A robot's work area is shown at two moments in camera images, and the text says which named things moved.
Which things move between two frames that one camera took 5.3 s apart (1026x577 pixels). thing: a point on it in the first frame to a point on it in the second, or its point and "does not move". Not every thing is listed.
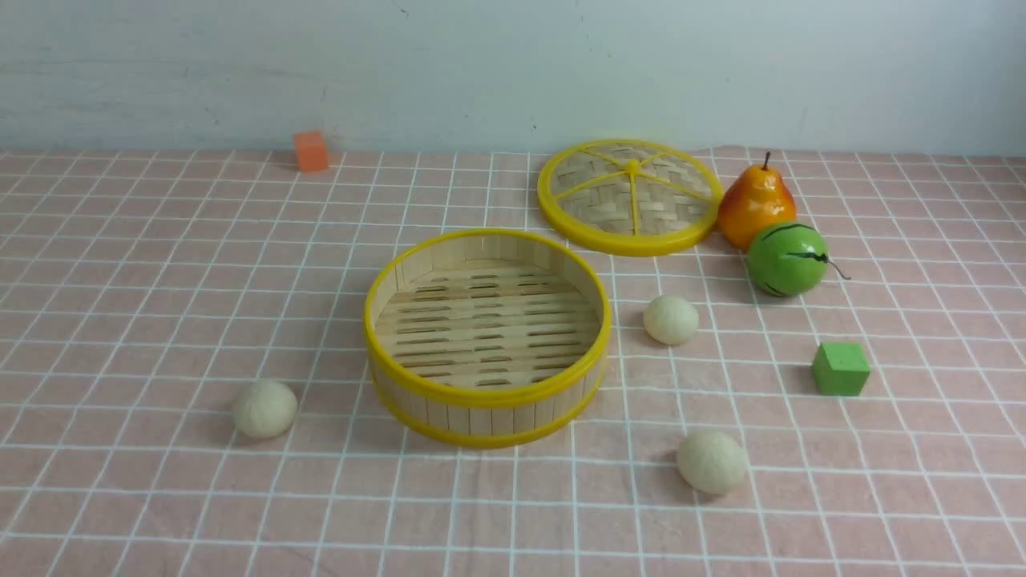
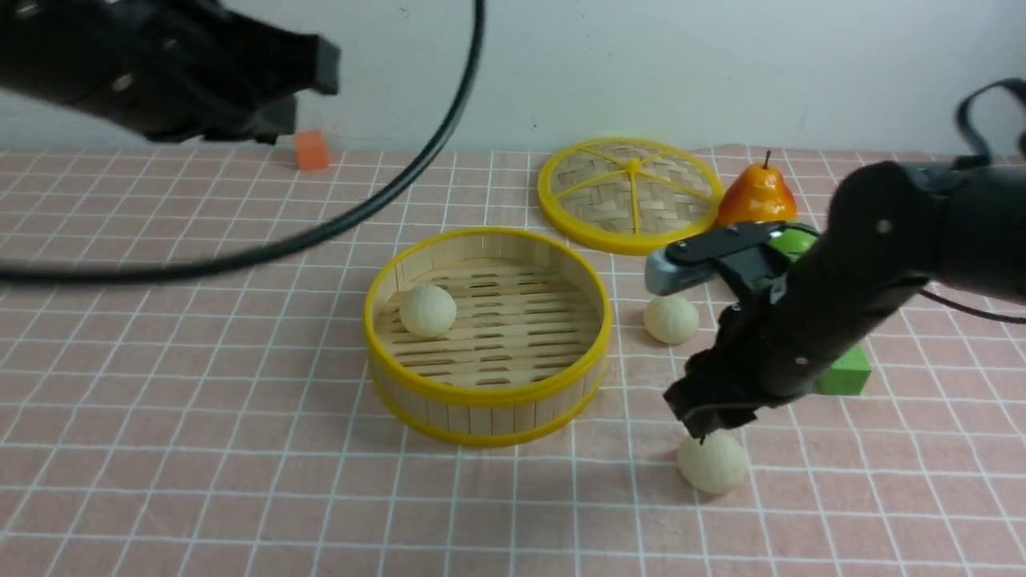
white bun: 712,462 does not move
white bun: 265,409 to 428,311
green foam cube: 840,369 does not move
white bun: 670,319 does not move
